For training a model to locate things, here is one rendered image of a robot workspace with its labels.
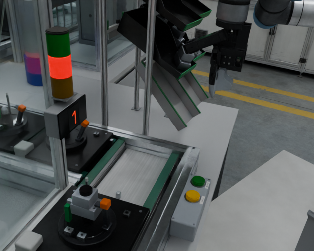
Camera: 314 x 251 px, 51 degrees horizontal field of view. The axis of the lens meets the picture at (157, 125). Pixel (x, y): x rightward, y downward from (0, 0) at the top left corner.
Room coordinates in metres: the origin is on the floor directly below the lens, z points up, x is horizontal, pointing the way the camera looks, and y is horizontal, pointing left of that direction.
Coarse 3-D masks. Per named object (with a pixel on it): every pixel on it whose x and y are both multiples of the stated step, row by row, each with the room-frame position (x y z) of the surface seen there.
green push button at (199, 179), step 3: (195, 177) 0.79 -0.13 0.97; (198, 177) 0.79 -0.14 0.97; (201, 177) 0.80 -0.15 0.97; (192, 180) 0.78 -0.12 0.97; (195, 180) 0.78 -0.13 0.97; (198, 180) 0.78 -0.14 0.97; (201, 180) 0.78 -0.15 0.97; (204, 180) 0.78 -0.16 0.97; (192, 183) 0.78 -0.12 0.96; (195, 183) 0.77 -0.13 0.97; (198, 183) 0.77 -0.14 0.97; (201, 183) 0.77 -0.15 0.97; (204, 183) 0.78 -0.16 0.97
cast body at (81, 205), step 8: (80, 192) 0.56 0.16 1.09; (88, 192) 0.56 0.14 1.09; (96, 192) 0.58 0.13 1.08; (72, 200) 0.56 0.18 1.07; (80, 200) 0.55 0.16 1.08; (88, 200) 0.55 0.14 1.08; (96, 200) 0.58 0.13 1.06; (72, 208) 0.56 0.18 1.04; (80, 208) 0.55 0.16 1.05; (88, 208) 0.55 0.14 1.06; (96, 208) 0.55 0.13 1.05; (88, 216) 0.55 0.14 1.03; (96, 216) 0.55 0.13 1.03
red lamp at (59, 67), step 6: (48, 60) 0.70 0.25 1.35; (54, 60) 0.69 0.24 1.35; (60, 60) 0.69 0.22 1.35; (66, 60) 0.70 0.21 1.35; (54, 66) 0.69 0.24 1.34; (60, 66) 0.69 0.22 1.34; (66, 66) 0.70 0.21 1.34; (54, 72) 0.69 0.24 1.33; (60, 72) 0.69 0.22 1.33; (66, 72) 0.70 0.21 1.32; (60, 78) 0.69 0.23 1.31
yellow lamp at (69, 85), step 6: (54, 78) 0.70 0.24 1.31; (66, 78) 0.70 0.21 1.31; (72, 78) 0.72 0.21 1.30; (54, 84) 0.69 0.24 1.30; (60, 84) 0.69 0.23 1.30; (66, 84) 0.70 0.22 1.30; (72, 84) 0.72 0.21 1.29; (54, 90) 0.69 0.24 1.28; (60, 90) 0.69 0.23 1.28; (66, 90) 0.70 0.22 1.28; (72, 90) 0.71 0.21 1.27; (54, 96) 0.70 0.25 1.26; (60, 96) 0.69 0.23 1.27; (66, 96) 0.70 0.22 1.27
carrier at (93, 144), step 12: (72, 132) 0.97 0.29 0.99; (84, 132) 0.97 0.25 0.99; (108, 132) 1.02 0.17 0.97; (72, 144) 0.90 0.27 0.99; (84, 144) 0.92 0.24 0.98; (96, 144) 0.93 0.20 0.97; (72, 156) 0.86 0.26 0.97; (84, 156) 0.86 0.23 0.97; (72, 168) 0.80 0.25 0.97; (84, 168) 0.82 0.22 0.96
